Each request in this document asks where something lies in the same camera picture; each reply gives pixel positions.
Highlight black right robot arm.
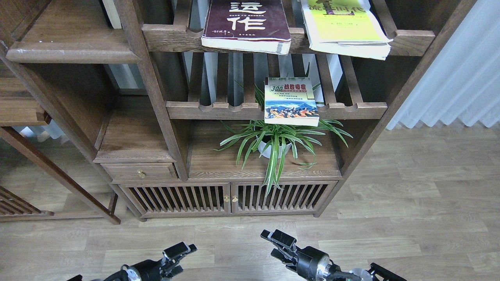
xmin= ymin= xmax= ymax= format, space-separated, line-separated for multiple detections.
xmin=261 ymin=229 xmax=405 ymax=281

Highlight maroon book white characters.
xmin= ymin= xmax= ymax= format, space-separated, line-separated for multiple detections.
xmin=201 ymin=0 xmax=291 ymax=55

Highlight dark wooden bookshelf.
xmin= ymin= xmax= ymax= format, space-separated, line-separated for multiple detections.
xmin=1 ymin=0 xmax=476 ymax=221

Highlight green spider plant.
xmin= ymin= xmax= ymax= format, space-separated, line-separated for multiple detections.
xmin=213 ymin=62 xmax=353 ymax=196

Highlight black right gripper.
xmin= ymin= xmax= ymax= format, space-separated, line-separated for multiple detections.
xmin=261 ymin=229 xmax=331 ymax=281

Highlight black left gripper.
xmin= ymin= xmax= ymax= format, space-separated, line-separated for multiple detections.
xmin=127 ymin=242 xmax=198 ymax=281

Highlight book with mountain cover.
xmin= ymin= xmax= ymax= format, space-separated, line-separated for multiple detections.
xmin=264 ymin=78 xmax=320 ymax=127

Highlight white plant pot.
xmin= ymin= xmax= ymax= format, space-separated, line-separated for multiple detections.
xmin=258 ymin=136 xmax=292 ymax=159

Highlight white curtain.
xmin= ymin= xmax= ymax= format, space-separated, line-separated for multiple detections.
xmin=386 ymin=0 xmax=500 ymax=130

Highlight brass drawer knob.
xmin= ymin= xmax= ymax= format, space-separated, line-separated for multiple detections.
xmin=137 ymin=169 xmax=146 ymax=178

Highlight yellow green book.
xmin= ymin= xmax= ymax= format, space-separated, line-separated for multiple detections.
xmin=300 ymin=0 xmax=391 ymax=60

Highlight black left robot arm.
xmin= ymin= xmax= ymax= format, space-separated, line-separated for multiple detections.
xmin=104 ymin=242 xmax=197 ymax=281

